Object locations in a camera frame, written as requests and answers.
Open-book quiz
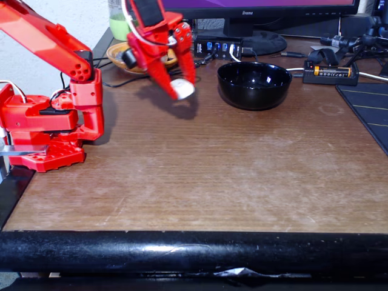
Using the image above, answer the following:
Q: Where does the black desk mat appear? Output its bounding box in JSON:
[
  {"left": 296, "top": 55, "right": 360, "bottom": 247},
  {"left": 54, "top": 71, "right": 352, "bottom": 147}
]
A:
[{"left": 335, "top": 82, "right": 388, "bottom": 155}]

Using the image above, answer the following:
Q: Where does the white eraser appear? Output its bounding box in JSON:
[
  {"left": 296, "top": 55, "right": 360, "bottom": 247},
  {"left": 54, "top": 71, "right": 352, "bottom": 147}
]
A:
[{"left": 169, "top": 78, "right": 195, "bottom": 101}]

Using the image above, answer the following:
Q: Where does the black strap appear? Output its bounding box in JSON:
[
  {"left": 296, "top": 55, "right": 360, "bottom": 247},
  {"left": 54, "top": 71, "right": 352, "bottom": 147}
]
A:
[{"left": 308, "top": 47, "right": 345, "bottom": 67}]

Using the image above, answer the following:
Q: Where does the black battery charger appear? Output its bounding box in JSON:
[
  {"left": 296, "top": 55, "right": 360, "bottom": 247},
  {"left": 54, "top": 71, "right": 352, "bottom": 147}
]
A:
[{"left": 303, "top": 59, "right": 360, "bottom": 86}]

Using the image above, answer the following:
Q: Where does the black computer monitor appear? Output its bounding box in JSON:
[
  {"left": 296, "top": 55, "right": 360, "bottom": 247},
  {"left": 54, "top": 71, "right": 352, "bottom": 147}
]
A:
[{"left": 159, "top": 0, "right": 361, "bottom": 57}]

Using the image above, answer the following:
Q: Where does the black USB hub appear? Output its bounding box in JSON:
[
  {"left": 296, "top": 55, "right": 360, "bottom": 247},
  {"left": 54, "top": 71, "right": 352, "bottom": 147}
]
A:
[{"left": 193, "top": 35, "right": 244, "bottom": 61}]

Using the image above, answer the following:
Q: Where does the black table edge bar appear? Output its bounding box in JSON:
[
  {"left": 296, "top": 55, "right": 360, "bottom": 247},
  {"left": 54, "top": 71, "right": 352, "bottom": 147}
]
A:
[{"left": 0, "top": 230, "right": 388, "bottom": 273}]

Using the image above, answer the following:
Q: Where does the black tripod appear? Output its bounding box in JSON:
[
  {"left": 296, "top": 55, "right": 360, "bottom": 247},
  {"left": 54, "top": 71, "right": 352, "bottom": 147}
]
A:
[{"left": 345, "top": 15, "right": 388, "bottom": 69}]

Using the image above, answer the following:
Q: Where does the black audio jack cable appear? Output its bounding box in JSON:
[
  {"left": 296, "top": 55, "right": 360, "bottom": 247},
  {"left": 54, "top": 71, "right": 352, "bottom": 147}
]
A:
[{"left": 268, "top": 50, "right": 309, "bottom": 59}]

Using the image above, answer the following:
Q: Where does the orange plate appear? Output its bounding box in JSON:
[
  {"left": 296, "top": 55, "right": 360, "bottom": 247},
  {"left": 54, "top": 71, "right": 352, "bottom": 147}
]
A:
[{"left": 105, "top": 41, "right": 179, "bottom": 75}]

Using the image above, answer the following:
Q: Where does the black speaker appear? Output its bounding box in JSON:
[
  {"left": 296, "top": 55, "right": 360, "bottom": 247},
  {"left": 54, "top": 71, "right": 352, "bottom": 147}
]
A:
[{"left": 339, "top": 14, "right": 375, "bottom": 39}]

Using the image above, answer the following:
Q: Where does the white USB cable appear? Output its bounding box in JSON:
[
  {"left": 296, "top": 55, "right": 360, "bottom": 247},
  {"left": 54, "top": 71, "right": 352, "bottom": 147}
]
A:
[{"left": 229, "top": 44, "right": 243, "bottom": 63}]

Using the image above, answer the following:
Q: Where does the black bowl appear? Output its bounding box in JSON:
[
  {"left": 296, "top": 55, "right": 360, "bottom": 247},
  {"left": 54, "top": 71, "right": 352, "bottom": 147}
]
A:
[{"left": 217, "top": 61, "right": 293, "bottom": 111}]

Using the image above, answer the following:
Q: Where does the black flashlight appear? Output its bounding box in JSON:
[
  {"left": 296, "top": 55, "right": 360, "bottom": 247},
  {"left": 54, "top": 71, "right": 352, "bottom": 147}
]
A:
[{"left": 320, "top": 32, "right": 369, "bottom": 51}]

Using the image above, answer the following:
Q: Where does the yellow and black battery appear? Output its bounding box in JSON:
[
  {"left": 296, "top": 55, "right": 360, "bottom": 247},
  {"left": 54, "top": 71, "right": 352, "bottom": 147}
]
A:
[{"left": 313, "top": 65, "right": 352, "bottom": 77}]

